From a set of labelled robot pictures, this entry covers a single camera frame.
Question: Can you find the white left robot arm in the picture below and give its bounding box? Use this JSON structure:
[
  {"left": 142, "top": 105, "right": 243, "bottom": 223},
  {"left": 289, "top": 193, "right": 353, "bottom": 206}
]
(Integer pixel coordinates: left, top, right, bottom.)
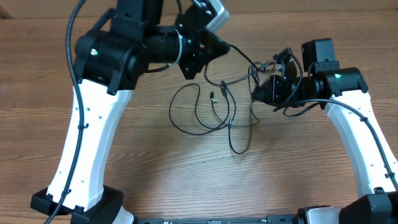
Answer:
[{"left": 30, "top": 0, "right": 229, "bottom": 223}]

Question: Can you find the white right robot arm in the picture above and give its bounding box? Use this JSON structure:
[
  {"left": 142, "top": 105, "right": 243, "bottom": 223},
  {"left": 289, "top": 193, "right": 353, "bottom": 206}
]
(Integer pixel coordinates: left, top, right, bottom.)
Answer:
[{"left": 251, "top": 39, "right": 397, "bottom": 223}]

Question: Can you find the black cable bundle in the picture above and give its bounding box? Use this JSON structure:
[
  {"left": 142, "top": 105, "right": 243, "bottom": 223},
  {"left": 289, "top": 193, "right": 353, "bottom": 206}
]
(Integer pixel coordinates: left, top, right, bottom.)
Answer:
[{"left": 203, "top": 43, "right": 277, "bottom": 156}]

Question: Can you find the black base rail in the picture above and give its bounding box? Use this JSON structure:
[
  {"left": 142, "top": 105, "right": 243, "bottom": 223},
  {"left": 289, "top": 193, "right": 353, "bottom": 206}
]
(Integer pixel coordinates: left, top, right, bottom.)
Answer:
[{"left": 134, "top": 214, "right": 305, "bottom": 224}]

